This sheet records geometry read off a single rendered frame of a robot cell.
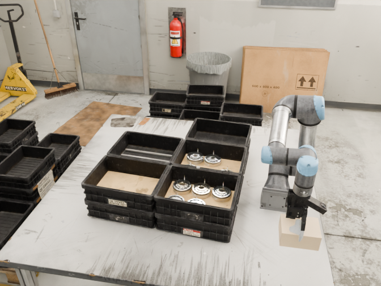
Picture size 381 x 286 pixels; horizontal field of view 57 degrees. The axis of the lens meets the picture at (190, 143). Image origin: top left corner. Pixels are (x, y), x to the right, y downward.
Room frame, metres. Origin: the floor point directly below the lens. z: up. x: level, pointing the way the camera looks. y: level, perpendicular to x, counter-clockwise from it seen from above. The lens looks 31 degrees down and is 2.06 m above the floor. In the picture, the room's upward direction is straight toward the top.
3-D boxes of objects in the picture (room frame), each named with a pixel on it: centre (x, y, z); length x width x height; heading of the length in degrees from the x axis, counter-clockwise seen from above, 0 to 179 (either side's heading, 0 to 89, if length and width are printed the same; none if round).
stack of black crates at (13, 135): (2.64, 1.56, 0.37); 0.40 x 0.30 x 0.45; 170
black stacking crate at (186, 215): (1.46, -0.04, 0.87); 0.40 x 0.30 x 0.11; 76
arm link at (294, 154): (1.22, -0.46, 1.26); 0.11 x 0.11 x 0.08; 73
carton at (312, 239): (1.11, -0.47, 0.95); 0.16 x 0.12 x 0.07; 80
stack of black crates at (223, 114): (3.05, -0.49, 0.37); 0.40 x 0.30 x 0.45; 80
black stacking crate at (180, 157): (1.75, -0.12, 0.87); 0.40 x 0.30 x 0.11; 76
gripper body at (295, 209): (1.12, -0.44, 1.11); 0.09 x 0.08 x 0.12; 80
